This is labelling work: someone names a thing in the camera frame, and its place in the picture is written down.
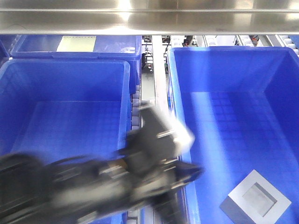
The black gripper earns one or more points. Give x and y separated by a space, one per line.
151 159

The steel shelf beam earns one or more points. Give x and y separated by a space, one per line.
149 17

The blue plastic bin right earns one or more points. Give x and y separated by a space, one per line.
242 105

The pale yellow paper sheet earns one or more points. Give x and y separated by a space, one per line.
76 44

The blue bin with paper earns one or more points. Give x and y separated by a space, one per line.
118 47

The gray cube base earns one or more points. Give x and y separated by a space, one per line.
255 201

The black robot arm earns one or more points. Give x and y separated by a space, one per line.
76 191

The blue bin left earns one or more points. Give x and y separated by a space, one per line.
58 109

